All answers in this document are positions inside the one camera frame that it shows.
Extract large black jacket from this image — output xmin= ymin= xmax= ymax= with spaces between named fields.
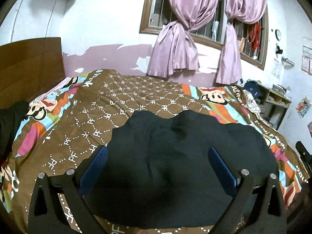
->
xmin=85 ymin=110 xmax=279 ymax=229

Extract colourful cartoon monkey bedspread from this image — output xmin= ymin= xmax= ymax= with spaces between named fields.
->
xmin=1 ymin=69 xmax=309 ymax=233

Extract wooden shelf unit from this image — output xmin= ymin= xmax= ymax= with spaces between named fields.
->
xmin=255 ymin=82 xmax=291 ymax=130

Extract black garment by headboard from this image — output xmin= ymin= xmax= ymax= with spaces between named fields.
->
xmin=0 ymin=100 xmax=29 ymax=164

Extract wooden headboard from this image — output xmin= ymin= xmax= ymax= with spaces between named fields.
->
xmin=0 ymin=37 xmax=65 ymax=109

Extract red hanging tassel ornament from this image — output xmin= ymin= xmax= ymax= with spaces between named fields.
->
xmin=249 ymin=22 xmax=263 ymax=52

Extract right pink curtain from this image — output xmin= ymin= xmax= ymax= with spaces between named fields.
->
xmin=215 ymin=0 xmax=268 ymax=85

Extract pink curtain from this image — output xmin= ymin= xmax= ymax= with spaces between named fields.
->
xmin=146 ymin=0 xmax=218 ymax=78
xmin=215 ymin=0 xmax=268 ymax=85

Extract left pink curtain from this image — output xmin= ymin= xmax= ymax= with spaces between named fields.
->
xmin=146 ymin=0 xmax=218 ymax=78

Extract wooden framed barred window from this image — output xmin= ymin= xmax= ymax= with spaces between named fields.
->
xmin=140 ymin=0 xmax=269 ymax=70

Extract wall posters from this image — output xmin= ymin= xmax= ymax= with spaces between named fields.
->
xmin=301 ymin=37 xmax=312 ymax=75

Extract round wall clock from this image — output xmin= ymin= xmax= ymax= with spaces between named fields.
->
xmin=275 ymin=29 xmax=282 ymax=41

